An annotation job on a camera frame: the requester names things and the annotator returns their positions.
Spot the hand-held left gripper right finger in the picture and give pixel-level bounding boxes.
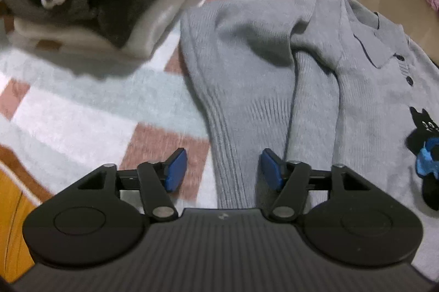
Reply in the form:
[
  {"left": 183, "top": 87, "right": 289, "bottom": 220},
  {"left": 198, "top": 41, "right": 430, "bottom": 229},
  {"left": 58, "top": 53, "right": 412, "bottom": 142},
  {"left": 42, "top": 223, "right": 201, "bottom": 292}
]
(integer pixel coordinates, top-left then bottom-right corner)
[{"left": 259, "top": 148, "right": 374, "bottom": 223}]

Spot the beige folded garment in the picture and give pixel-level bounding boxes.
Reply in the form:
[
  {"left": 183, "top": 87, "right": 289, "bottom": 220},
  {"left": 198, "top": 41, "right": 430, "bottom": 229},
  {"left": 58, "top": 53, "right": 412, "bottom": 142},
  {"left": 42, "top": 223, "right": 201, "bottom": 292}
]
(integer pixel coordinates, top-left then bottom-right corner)
[{"left": 12, "top": 0, "right": 229, "bottom": 61}]

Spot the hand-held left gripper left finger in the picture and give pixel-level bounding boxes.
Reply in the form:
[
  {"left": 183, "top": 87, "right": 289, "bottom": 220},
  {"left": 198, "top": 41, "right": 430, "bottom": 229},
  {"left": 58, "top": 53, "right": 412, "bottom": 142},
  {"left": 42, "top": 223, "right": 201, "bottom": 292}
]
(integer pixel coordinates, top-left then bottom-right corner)
[{"left": 77, "top": 147, "right": 188, "bottom": 222}]

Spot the grey knitted sweater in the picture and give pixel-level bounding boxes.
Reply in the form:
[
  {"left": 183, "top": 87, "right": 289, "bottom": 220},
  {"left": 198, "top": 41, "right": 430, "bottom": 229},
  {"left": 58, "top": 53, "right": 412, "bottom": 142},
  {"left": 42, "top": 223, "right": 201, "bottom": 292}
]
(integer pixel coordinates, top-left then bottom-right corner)
[{"left": 179, "top": 0, "right": 439, "bottom": 220}]

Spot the checked plush mat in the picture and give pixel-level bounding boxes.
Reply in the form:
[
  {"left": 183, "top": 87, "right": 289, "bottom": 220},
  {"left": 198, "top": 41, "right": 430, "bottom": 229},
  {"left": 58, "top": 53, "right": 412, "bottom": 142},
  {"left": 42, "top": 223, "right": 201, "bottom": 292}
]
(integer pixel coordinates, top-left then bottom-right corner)
[{"left": 0, "top": 0, "right": 436, "bottom": 282}]

